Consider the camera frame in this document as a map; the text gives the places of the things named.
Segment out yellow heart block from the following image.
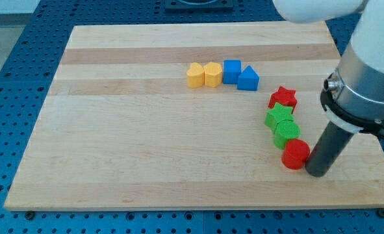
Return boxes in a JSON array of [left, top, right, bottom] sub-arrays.
[[186, 62, 205, 88]]

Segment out red star block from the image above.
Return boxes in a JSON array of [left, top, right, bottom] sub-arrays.
[[268, 86, 298, 113]]

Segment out yellow hexagon block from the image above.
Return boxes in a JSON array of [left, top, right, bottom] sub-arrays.
[[203, 62, 223, 88]]

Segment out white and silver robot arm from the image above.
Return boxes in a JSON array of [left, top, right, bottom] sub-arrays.
[[273, 0, 384, 138]]

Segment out blue triangle block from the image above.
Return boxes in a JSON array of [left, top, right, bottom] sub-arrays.
[[237, 66, 259, 91]]

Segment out green cylinder block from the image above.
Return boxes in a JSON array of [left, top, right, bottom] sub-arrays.
[[273, 120, 301, 150]]

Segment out blue cube block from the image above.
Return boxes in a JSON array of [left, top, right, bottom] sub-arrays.
[[223, 60, 242, 85]]

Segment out red cylinder block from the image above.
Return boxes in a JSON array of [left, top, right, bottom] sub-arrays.
[[281, 139, 311, 170]]

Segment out wooden board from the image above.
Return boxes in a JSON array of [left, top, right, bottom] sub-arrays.
[[4, 21, 384, 211]]

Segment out green star block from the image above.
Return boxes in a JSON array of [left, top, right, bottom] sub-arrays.
[[264, 103, 294, 133]]

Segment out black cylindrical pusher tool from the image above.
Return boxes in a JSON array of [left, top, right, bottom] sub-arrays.
[[305, 122, 353, 177]]

